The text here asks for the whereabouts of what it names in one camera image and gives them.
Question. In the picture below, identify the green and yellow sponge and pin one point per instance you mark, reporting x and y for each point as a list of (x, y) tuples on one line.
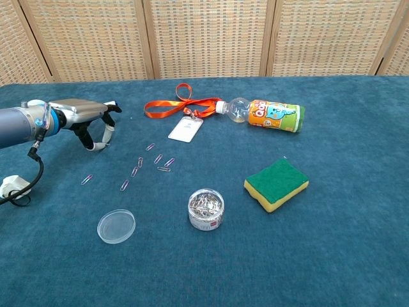
[(276, 184)]

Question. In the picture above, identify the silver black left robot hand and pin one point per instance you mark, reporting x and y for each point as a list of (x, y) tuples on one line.
[(80, 110)]

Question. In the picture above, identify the crumpled white cloth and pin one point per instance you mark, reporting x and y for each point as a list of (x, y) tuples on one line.
[(14, 184)]

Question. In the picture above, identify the black elastic band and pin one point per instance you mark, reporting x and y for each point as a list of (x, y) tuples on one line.
[(23, 203)]

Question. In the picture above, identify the clear round plastic lid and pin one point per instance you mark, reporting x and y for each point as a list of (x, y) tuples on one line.
[(116, 226)]

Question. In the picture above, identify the clear white badge holder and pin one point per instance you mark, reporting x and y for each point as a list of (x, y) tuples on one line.
[(185, 129)]

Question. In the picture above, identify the blue table cloth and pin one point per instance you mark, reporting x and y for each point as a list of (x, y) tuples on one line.
[(223, 256)]

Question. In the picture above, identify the empty orange-labelled plastic bottle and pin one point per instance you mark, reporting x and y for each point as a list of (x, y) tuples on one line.
[(274, 115)]

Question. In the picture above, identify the woven wooden folding screen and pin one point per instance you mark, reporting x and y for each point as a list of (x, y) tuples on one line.
[(207, 38)]

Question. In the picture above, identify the clear container of paperclips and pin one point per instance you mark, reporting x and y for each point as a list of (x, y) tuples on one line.
[(206, 211)]

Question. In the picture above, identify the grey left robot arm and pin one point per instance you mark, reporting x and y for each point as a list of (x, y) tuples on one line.
[(19, 126)]

